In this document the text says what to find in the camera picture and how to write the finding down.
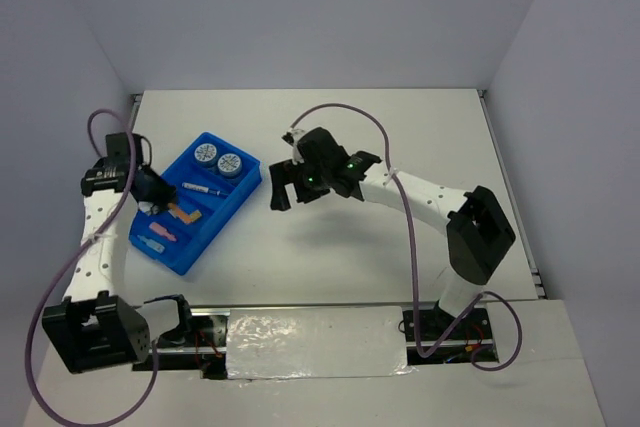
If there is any silver foil sheet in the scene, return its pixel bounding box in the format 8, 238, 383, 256
226, 306, 411, 380

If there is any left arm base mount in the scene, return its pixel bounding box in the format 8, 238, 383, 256
157, 308, 230, 380

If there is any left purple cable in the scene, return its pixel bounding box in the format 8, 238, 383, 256
24, 108, 160, 426

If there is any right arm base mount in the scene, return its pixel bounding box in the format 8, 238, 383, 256
398, 308, 499, 366

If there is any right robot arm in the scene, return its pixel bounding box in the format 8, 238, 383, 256
269, 127, 516, 338

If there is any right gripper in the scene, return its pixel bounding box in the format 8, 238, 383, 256
270, 156, 331, 211

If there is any light blue correction tape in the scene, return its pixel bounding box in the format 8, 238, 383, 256
137, 235, 165, 254

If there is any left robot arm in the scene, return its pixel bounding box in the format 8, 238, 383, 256
42, 133, 196, 374

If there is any blue cleaning gel jar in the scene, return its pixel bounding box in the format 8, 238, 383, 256
193, 142, 219, 169

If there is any orange correction tape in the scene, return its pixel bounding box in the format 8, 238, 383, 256
168, 203, 201, 225

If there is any pink correction tape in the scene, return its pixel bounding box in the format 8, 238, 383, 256
149, 222, 177, 242

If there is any blue white whiteboard marker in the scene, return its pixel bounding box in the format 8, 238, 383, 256
181, 182, 228, 197

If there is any blue plastic divided tray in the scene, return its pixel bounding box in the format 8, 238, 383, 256
129, 132, 262, 276

